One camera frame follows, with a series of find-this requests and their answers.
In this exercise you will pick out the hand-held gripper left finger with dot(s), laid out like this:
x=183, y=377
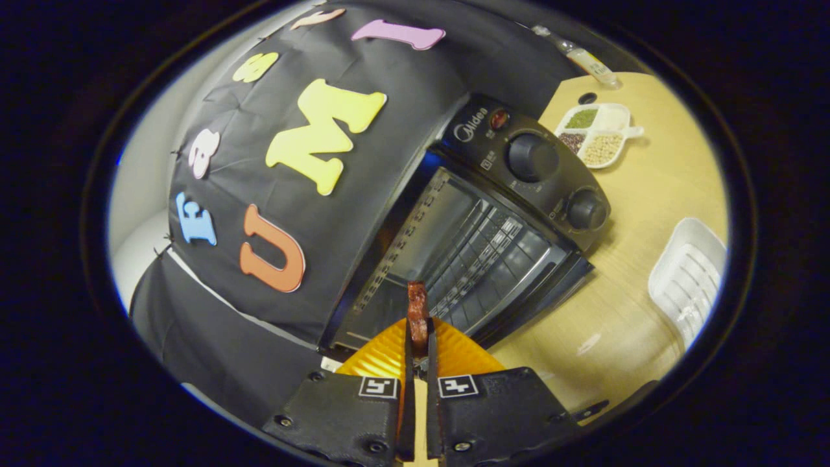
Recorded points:
x=337, y=408

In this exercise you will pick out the small black lid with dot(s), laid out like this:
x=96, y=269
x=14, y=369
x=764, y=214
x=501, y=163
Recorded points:
x=587, y=98

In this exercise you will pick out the clear bottle with yellow label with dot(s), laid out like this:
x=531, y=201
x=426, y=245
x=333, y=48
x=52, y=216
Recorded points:
x=587, y=61

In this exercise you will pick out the black toaster oven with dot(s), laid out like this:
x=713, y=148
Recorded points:
x=493, y=162

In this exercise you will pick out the white plastic tray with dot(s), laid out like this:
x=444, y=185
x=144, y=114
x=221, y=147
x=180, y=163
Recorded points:
x=690, y=279

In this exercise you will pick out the white divided dish of beans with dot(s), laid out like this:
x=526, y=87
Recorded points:
x=600, y=146

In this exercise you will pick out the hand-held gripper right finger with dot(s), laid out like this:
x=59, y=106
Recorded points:
x=493, y=408

